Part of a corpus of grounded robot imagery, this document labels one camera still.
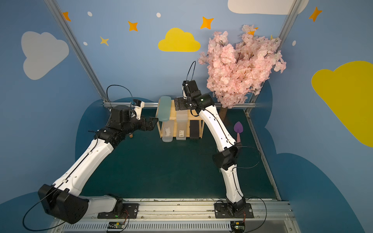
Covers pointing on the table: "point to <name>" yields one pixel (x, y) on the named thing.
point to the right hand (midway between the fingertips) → (185, 101)
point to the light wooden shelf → (191, 117)
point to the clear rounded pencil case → (167, 134)
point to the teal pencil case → (164, 108)
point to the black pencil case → (194, 129)
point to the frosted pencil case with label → (181, 130)
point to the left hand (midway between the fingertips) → (150, 115)
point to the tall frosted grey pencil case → (182, 115)
